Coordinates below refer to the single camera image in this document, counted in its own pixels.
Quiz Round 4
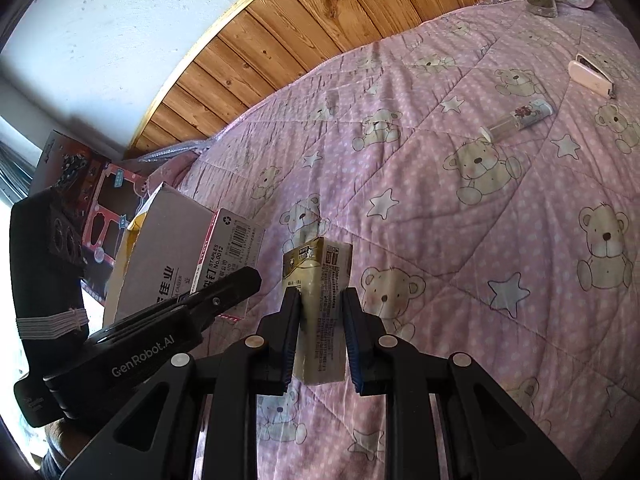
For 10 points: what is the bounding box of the colourful toy box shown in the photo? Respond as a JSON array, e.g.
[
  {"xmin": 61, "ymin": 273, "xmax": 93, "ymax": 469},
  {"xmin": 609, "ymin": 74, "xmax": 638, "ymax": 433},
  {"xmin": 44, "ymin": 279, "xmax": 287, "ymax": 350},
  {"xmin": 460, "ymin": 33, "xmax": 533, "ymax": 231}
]
[{"xmin": 29, "ymin": 129, "xmax": 152, "ymax": 307}]

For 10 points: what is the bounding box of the grey cardboard box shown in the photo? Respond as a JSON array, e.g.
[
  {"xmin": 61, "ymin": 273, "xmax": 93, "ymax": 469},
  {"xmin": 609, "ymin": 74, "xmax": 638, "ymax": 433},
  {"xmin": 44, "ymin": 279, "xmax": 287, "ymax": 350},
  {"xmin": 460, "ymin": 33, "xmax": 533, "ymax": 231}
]
[{"xmin": 102, "ymin": 182, "xmax": 222, "ymax": 327}]

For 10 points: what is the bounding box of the pink case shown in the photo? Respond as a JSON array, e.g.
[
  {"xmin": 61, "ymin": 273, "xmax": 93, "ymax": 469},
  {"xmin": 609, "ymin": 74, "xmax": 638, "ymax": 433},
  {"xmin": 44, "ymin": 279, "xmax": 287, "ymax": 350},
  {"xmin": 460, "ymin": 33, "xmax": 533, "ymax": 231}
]
[{"xmin": 568, "ymin": 53, "xmax": 617, "ymax": 99}]

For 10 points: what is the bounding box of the bubble wrap sheet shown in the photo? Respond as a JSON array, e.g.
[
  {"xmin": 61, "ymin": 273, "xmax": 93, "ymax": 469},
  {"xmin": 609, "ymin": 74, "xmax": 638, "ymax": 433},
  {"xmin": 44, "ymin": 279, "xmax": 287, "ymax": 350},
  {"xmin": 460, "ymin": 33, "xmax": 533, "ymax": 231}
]
[{"xmin": 132, "ymin": 137, "xmax": 216, "ymax": 166}]

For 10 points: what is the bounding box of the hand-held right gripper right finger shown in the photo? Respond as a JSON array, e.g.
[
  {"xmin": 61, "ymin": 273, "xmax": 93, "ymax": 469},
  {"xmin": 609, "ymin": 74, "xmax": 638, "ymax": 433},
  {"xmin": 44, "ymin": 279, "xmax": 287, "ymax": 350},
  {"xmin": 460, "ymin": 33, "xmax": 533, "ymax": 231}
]
[{"xmin": 340, "ymin": 286, "xmax": 568, "ymax": 480}]

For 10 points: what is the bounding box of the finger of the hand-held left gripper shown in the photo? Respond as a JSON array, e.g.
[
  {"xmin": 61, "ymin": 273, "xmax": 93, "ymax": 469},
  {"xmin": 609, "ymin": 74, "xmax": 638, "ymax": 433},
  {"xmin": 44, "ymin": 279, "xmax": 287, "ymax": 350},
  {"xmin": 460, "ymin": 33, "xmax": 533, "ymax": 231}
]
[{"xmin": 176, "ymin": 266, "xmax": 263, "ymax": 335}]

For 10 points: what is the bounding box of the beige tissue pack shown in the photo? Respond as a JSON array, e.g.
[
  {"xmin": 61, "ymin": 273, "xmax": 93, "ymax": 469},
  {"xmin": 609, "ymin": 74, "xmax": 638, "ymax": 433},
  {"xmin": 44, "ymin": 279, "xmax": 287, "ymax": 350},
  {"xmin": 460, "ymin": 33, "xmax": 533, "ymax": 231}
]
[{"xmin": 282, "ymin": 236, "xmax": 354, "ymax": 386}]

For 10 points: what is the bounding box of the pink bear printed blanket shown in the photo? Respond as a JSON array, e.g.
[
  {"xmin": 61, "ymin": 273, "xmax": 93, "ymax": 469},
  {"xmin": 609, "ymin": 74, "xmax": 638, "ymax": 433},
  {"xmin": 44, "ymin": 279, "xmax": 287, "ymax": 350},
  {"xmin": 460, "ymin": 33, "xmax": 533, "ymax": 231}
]
[{"xmin": 177, "ymin": 0, "xmax": 640, "ymax": 480}]

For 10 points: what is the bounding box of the small clear floral tube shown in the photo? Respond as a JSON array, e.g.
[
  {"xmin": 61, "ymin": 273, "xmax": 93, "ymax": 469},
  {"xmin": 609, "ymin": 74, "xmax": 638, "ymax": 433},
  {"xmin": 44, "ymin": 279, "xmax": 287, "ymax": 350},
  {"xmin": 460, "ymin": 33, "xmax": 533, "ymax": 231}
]
[{"xmin": 480, "ymin": 99, "xmax": 554, "ymax": 144}]

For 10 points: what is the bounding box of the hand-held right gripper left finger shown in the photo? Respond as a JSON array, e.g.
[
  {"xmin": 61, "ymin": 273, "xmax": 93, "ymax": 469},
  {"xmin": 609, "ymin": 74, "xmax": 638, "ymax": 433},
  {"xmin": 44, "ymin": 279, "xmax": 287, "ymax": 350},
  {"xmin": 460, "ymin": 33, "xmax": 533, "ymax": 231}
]
[{"xmin": 60, "ymin": 287, "xmax": 304, "ymax": 480}]

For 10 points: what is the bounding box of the red and grey staple box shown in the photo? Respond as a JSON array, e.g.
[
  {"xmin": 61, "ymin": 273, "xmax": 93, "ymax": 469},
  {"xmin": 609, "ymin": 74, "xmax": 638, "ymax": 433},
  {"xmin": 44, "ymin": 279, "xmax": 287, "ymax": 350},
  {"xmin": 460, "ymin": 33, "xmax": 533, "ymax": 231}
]
[{"xmin": 191, "ymin": 207, "xmax": 267, "ymax": 324}]

